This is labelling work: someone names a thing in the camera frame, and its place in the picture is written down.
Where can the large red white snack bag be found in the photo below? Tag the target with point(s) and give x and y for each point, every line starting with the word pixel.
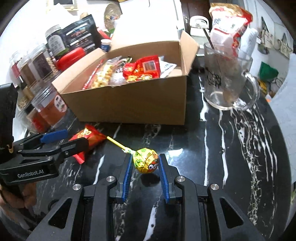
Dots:
pixel 229 23

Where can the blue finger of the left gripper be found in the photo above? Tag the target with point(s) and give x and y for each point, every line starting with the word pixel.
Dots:
pixel 53 136
pixel 64 148

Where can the yellow green lollipop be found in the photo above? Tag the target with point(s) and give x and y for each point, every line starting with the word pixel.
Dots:
pixel 145 160

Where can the white thermos jug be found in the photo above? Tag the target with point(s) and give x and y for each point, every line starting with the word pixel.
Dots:
pixel 197 26

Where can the clear jar orange label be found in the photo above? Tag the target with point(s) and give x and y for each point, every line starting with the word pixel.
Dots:
pixel 50 105

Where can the red gift bag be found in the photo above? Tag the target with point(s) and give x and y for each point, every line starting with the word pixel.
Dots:
pixel 103 34

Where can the light blue leaf cushion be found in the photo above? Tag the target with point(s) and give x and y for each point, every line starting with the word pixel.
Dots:
pixel 283 104

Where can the person's left hand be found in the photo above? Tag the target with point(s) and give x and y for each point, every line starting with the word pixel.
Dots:
pixel 28 199

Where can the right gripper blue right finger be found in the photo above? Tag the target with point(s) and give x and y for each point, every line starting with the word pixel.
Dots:
pixel 167 180

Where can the jar with dark brown label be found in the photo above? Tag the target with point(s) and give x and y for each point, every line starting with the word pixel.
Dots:
pixel 42 61

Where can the open cardboard box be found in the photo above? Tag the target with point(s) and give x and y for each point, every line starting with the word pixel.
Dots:
pixel 156 101

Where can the jar with dark green label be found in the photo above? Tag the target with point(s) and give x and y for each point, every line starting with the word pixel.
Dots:
pixel 57 42

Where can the white refrigerator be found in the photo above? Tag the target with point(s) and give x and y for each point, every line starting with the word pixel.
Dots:
pixel 170 10

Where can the red cylindrical container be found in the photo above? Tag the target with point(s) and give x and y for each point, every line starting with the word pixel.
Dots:
pixel 70 58

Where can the waffle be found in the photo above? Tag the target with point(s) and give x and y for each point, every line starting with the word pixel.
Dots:
pixel 103 73

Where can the small jar with nuts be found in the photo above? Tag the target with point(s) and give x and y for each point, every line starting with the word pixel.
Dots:
pixel 23 100

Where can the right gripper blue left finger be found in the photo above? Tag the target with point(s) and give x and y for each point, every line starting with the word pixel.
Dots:
pixel 124 176

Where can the small blue white bottle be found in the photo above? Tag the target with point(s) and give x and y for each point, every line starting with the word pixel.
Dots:
pixel 105 44

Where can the jar with brown contents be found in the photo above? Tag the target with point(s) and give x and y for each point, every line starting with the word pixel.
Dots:
pixel 25 70

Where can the white patterned snack packet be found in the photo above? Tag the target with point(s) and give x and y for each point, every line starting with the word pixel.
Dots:
pixel 165 67

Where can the black stand-up pouch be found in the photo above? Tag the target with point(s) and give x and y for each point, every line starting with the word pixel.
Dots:
pixel 83 34

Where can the red white striped packet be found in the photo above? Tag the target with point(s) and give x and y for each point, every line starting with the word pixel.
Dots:
pixel 92 74

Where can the jar with red label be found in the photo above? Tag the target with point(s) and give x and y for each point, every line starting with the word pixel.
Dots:
pixel 15 58

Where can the red small snack packets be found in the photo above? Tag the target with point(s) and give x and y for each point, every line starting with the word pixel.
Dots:
pixel 145 68

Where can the glass mug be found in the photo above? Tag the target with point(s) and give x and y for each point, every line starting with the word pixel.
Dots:
pixel 226 74

